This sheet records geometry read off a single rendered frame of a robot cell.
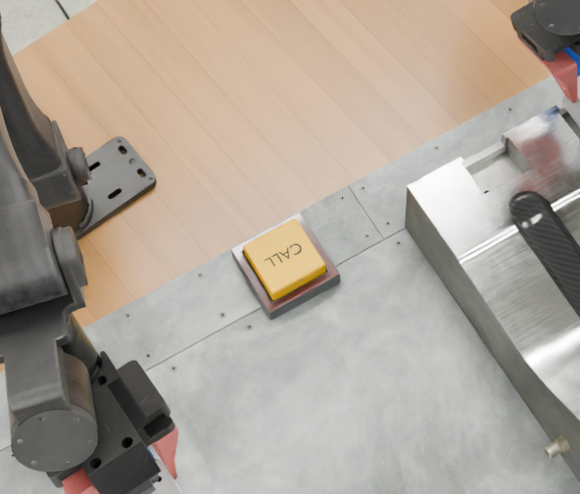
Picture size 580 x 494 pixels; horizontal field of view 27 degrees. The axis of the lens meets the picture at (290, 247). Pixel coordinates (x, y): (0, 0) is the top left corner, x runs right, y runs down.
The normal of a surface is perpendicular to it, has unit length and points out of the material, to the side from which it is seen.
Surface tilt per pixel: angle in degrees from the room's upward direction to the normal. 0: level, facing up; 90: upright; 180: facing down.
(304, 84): 0
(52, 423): 63
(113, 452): 28
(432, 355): 0
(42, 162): 81
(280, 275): 0
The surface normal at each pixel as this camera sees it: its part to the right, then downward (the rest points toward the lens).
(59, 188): 0.27, 0.79
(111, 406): -0.33, -0.71
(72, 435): 0.23, 0.58
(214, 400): -0.06, -0.41
